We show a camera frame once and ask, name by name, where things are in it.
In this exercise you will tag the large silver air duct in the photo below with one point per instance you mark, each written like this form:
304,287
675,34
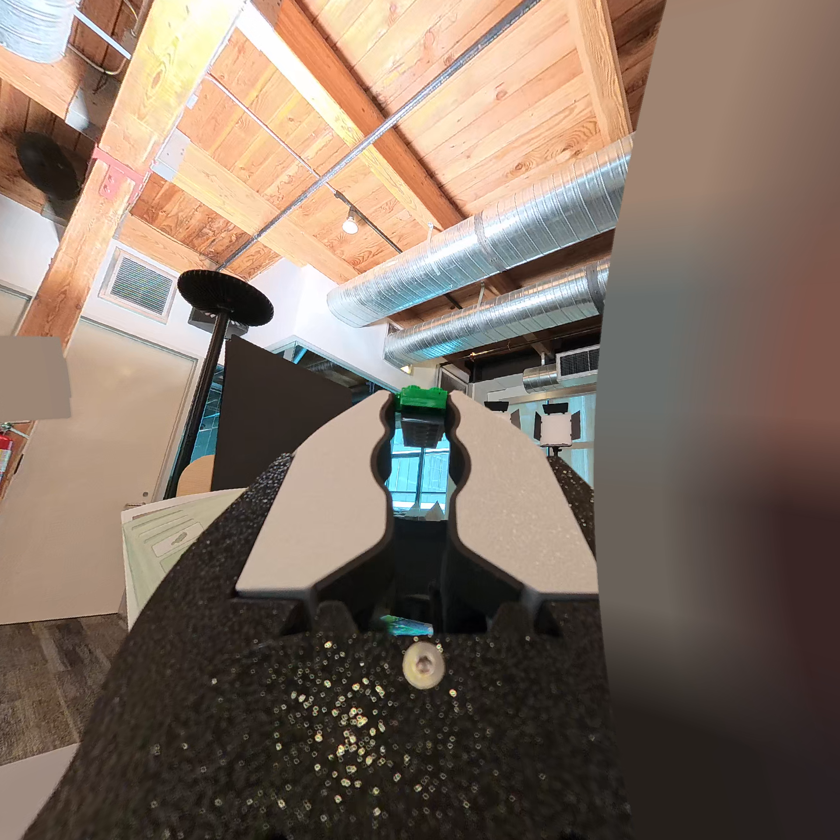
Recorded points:
499,236

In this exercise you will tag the white duct outlet grille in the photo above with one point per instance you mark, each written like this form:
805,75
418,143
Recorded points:
579,363

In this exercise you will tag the black round ceiling disc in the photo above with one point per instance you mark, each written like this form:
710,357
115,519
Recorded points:
49,167

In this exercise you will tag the black ceiling pipe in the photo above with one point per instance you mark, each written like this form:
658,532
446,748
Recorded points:
367,138

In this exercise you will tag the green toy brick block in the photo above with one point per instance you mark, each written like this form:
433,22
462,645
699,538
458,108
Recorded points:
423,398

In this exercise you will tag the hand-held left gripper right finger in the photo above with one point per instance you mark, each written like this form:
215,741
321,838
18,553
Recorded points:
518,512

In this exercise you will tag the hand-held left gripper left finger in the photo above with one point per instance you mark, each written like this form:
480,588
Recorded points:
315,505

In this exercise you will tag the lit studio light panel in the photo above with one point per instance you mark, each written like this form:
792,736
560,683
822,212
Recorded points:
555,426

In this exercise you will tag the red beam bracket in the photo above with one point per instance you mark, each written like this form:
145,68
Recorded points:
115,172

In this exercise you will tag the ceiling track spotlight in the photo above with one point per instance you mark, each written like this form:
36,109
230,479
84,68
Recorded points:
351,223

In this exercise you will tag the white wall vent grille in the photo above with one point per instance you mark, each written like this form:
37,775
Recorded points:
138,285

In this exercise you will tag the wooden chair back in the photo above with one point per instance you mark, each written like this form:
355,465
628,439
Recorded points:
197,476

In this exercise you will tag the ribbed silver air duct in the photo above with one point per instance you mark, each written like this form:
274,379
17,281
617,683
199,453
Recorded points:
499,321

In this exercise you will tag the silver duct near beam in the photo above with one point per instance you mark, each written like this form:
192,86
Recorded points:
33,26

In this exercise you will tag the white door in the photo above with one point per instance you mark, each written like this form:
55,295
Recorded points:
85,512

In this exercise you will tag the red fire extinguisher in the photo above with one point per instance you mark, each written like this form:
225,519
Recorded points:
4,453

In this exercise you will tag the black floor lamp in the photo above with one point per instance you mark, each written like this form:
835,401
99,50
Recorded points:
223,295

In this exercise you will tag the black studio light barn doors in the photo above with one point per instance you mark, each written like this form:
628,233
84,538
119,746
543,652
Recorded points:
504,415

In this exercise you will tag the white paper sheet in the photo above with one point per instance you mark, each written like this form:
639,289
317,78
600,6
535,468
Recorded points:
164,538

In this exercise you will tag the dark partition panel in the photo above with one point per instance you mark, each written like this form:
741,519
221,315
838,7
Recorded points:
275,420

